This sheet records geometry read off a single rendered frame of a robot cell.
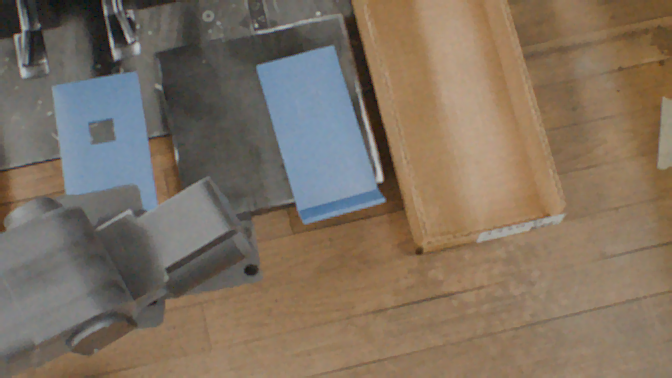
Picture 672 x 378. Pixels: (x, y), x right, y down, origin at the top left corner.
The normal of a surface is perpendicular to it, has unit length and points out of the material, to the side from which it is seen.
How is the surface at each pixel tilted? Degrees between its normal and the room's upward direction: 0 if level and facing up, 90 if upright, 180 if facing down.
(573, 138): 0
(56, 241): 18
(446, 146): 0
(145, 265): 8
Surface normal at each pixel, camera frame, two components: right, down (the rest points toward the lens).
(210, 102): 0.02, -0.25
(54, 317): 0.24, -0.37
